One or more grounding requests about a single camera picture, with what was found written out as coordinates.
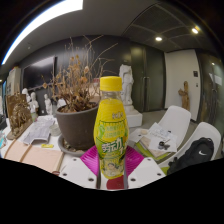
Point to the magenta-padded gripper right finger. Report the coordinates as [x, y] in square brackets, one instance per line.
[143, 171]

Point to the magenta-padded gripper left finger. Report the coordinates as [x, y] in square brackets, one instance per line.
[78, 171]

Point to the yellow drink bottle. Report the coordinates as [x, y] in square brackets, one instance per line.
[111, 133]

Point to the grey plant saucer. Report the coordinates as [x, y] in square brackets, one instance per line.
[66, 148]

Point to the flat round red coaster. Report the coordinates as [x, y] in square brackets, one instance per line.
[115, 184]

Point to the yellow tag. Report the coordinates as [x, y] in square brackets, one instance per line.
[47, 145]

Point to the dry plant in dark pot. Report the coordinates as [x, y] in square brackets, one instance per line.
[78, 130]

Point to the small white bowl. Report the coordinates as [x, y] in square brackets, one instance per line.
[55, 130]

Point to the black backpack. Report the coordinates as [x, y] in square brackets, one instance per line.
[193, 155]

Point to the printed paper sheet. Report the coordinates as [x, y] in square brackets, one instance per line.
[38, 131]

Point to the white chair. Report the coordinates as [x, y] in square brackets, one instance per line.
[180, 120]
[208, 131]

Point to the white and green plastic bottle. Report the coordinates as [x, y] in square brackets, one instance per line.
[34, 116]

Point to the small white figurine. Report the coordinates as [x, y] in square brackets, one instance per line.
[48, 104]

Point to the brown carved wooden sculpture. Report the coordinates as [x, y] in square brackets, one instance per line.
[18, 116]

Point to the white plaster bust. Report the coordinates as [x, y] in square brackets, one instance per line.
[34, 101]

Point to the wooden figure sculpture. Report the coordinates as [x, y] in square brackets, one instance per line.
[184, 96]

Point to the tall white plaster statue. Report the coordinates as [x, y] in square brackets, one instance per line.
[126, 83]

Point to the white cabinet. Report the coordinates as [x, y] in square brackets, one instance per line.
[13, 81]

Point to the round ceiling light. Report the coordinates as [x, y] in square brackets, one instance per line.
[195, 30]
[158, 39]

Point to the long ceiling light strip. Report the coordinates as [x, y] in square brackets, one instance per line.
[40, 20]

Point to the black wall screen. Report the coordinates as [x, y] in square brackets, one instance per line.
[38, 73]

